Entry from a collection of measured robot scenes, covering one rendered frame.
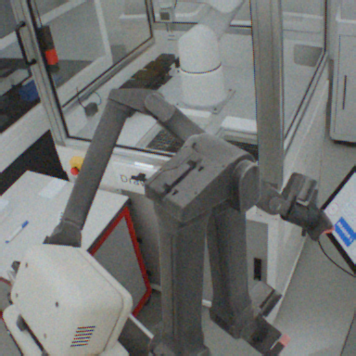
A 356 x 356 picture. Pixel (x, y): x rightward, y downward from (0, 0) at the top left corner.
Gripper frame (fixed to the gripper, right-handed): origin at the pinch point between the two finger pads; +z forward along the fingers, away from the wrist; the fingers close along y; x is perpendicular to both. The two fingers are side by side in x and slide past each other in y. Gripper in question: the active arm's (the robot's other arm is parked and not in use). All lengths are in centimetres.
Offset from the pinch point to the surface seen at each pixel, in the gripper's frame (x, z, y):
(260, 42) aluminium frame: -29, -34, 34
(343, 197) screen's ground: -6.9, 6.5, 9.6
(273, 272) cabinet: 44, 34, 33
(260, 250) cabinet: 38, 24, 37
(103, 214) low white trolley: 64, -31, 64
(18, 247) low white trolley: 89, -59, 57
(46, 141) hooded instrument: 83, -49, 139
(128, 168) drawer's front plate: 42, -30, 69
